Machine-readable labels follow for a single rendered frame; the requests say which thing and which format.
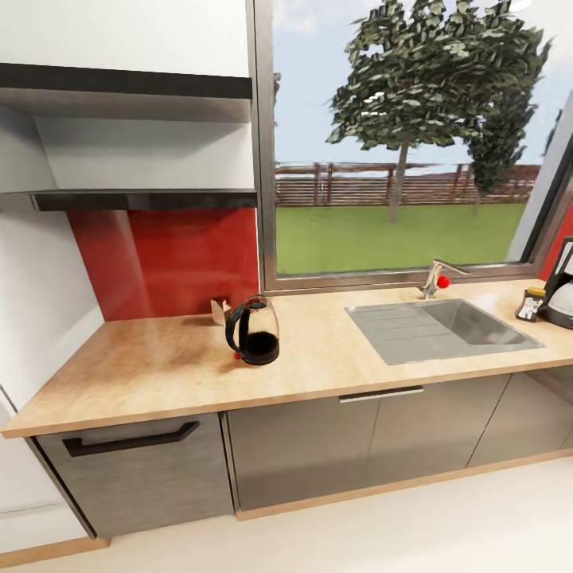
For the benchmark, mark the dishwasher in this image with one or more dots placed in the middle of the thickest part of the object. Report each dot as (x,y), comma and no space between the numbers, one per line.
(133,477)

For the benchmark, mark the drop in sink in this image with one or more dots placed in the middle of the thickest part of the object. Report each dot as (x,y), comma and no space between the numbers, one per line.
(403,333)

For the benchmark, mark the electric kettle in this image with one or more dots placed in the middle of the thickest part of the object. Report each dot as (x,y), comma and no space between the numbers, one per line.
(258,330)

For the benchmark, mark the countertop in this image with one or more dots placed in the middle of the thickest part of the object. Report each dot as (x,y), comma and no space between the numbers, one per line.
(156,368)

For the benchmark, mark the fridge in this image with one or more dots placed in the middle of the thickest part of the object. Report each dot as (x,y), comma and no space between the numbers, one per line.
(48,309)

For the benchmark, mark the bottle of coffee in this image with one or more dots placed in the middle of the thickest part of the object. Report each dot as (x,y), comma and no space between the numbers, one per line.
(533,299)

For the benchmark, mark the cabinet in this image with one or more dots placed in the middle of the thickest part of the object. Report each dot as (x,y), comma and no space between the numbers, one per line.
(292,451)

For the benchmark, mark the fixed window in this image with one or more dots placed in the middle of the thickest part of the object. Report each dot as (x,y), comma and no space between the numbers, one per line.
(388,133)

